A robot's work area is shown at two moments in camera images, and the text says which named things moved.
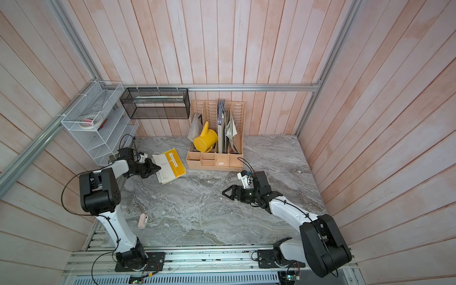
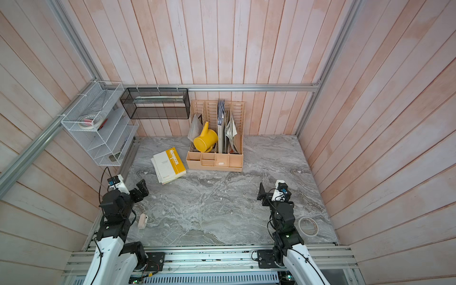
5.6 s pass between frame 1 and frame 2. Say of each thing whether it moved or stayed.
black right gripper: moved
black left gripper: moved
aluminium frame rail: stayed
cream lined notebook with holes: stayed
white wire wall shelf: stayed
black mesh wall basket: stayed
